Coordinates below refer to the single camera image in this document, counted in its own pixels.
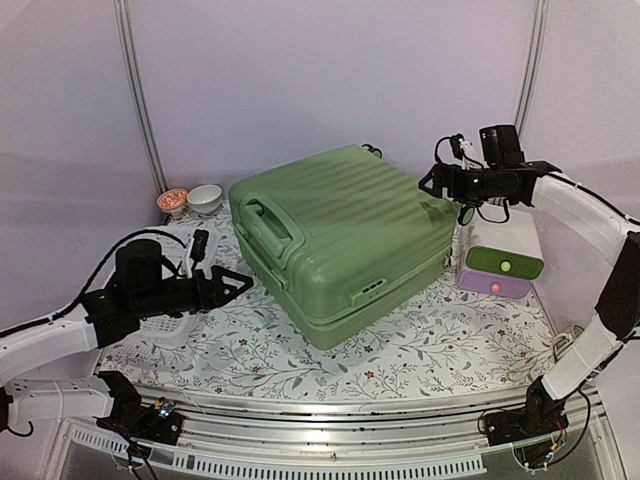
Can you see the green hard-shell suitcase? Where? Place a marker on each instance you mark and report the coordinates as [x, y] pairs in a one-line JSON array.
[[340, 239]]

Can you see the white green purple drawer box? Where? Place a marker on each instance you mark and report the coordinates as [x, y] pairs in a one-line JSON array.
[[499, 253]]

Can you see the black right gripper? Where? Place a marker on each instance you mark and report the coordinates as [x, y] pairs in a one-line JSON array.
[[441, 170]]

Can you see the white ceramic bowl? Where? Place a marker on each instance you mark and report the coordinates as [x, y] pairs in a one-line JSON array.
[[205, 199]]

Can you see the aluminium wall post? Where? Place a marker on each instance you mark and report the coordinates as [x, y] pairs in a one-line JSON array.
[[124, 25], [532, 64]]

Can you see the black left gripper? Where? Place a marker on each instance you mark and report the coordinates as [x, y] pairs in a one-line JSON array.
[[219, 298]]

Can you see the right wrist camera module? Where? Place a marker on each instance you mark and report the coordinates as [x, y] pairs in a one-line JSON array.
[[461, 148]]

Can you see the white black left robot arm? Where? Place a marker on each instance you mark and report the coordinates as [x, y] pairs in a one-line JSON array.
[[92, 321]]

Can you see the aluminium front rail frame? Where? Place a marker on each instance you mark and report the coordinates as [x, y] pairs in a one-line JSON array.
[[427, 438]]

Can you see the white perforated plastic basket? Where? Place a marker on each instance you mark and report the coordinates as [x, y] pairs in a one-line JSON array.
[[167, 273]]

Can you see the right aluminium wall post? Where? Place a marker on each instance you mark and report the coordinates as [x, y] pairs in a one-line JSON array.
[[532, 64]]

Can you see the floral patterned table cloth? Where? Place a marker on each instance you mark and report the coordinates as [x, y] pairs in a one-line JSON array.
[[442, 342]]

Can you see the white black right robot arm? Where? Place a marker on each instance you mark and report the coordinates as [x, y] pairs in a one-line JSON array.
[[606, 276]]

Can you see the red patterned ceramic bowl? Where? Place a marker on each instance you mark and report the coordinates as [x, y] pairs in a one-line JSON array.
[[173, 202]]

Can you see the left aluminium wall post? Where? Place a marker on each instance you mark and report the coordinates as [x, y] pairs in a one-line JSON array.
[[124, 25]]

